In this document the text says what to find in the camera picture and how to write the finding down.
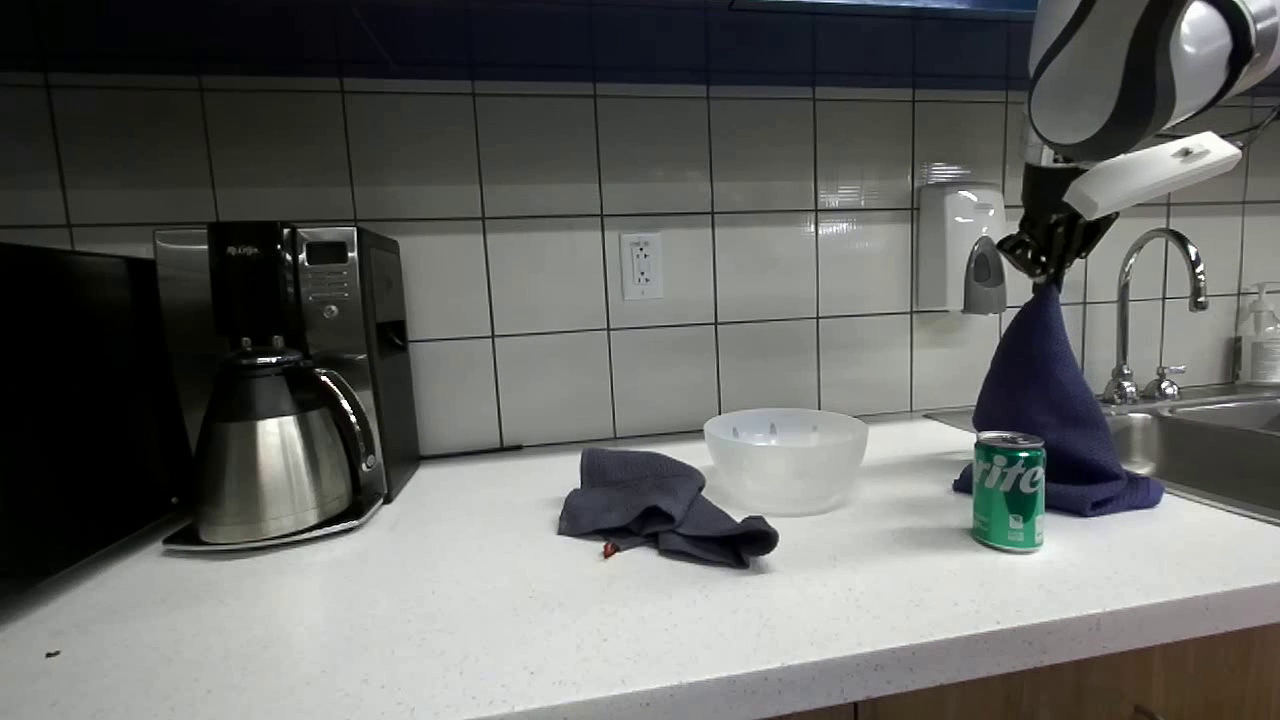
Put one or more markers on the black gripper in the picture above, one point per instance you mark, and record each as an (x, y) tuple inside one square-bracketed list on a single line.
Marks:
[(1065, 212)]

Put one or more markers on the dark blue towel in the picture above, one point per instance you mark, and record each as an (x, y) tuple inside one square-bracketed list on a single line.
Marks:
[(1046, 402)]

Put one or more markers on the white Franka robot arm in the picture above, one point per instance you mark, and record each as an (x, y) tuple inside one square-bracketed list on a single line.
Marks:
[(1134, 65)]

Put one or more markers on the translucent white bowl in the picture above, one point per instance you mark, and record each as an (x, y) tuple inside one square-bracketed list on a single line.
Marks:
[(786, 461)]

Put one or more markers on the grey-blue towel with red tag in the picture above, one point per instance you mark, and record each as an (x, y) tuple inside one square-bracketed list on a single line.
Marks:
[(653, 507)]

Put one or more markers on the chrome gooseneck faucet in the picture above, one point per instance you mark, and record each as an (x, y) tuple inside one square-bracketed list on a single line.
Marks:
[(1173, 247)]

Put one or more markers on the green soda can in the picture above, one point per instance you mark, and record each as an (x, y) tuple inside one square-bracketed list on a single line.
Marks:
[(1009, 499)]

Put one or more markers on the clear soap bottle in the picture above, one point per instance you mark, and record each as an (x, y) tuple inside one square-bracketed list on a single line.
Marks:
[(1261, 345)]

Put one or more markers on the stainless steel double sink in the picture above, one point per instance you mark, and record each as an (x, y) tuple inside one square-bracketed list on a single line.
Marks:
[(1203, 446)]

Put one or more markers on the black coffee maker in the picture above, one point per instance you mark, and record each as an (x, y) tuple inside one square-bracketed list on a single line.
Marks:
[(343, 306)]

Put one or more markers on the stainless steel coffee carafe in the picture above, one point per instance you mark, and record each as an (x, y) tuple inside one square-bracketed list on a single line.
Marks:
[(275, 461)]

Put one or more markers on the black microwave oven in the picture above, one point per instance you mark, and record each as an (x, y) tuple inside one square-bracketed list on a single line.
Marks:
[(82, 412)]

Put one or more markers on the white wall soap dispenser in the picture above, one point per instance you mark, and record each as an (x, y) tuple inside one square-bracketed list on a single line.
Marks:
[(949, 240)]

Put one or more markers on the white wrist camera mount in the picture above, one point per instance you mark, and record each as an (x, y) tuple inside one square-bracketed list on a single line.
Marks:
[(1152, 169)]

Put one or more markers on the white wall outlet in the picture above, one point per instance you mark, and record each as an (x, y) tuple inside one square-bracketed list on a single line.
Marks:
[(641, 264)]

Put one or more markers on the blue wall cabinet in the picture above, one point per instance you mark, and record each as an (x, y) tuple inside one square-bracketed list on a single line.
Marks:
[(401, 36)]

